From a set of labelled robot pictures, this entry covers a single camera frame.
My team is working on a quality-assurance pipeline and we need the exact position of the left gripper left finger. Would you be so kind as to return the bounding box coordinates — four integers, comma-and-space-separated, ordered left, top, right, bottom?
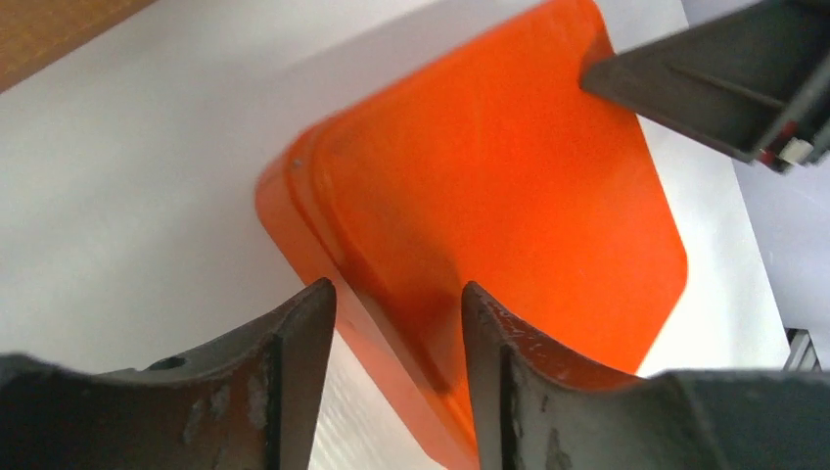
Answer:
1, 278, 337, 469

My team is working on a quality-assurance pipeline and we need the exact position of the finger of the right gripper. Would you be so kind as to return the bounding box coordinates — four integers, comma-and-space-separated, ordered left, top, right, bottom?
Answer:
580, 1, 829, 173

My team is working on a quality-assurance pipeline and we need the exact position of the orange compartment box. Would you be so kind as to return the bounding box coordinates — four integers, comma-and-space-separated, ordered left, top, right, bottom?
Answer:
254, 148, 479, 469

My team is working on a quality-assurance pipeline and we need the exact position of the wooden three-tier shelf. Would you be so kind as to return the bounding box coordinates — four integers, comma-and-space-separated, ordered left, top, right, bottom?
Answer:
1, 0, 154, 91

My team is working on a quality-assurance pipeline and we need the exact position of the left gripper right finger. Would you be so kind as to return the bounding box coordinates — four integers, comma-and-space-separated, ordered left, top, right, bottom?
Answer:
461, 282, 829, 469

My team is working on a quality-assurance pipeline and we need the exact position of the orange box lid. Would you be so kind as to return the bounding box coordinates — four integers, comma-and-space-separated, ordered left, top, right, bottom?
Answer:
284, 1, 687, 398

